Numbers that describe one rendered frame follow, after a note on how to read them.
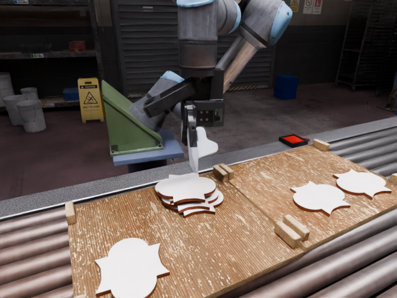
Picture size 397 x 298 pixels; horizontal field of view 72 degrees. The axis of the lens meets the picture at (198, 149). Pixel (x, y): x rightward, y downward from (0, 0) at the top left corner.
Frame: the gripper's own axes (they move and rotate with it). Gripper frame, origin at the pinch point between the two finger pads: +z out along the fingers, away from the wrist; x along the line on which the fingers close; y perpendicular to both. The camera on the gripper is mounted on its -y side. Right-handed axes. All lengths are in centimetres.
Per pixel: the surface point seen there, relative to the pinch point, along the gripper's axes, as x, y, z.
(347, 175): 3.1, 45.8, 10.1
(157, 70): 477, 14, 43
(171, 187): 1.9, -3.6, 8.2
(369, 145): 26, 73, 12
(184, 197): -3.0, -1.2, 8.3
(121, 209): 0.6, -15.7, 12.4
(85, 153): 240, -80, 100
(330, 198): -5.7, 34.7, 10.6
